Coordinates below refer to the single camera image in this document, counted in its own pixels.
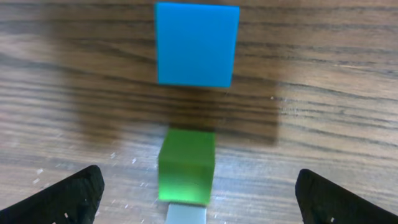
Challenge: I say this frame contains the green cube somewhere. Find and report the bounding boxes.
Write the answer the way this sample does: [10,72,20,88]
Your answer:
[157,128,216,207]

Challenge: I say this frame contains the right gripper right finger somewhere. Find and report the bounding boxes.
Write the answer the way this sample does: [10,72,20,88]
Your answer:
[295,169,398,224]

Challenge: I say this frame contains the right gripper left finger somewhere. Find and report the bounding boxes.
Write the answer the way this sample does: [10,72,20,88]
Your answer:
[0,164,105,224]

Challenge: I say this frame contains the blue cube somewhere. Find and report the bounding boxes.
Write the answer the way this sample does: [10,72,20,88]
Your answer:
[154,2,241,89]

